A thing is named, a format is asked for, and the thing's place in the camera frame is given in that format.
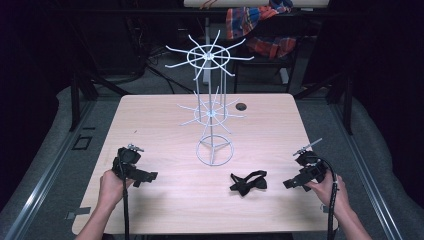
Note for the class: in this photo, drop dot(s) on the small grey tape piece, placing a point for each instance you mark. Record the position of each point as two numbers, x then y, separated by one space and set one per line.
325 209

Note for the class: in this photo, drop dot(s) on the plaid cloth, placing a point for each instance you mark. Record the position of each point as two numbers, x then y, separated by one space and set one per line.
246 20

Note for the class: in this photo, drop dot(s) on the black bow tie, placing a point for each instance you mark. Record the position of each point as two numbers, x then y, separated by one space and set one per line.
246 186

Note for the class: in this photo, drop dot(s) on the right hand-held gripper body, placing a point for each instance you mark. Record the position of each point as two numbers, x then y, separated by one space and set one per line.
313 168

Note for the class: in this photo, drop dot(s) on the person's right hand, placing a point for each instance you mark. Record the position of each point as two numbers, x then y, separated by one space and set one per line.
328 193

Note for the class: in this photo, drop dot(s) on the person's left hand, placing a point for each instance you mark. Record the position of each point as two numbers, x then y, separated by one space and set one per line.
111 188

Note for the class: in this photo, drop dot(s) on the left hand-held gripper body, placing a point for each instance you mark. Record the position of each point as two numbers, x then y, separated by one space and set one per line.
126 160

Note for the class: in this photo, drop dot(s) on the aluminium floor rail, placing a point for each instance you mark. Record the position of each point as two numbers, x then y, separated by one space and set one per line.
365 176
43 181

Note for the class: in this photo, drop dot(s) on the black metal stand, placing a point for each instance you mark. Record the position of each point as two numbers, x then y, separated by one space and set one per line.
76 100
348 103

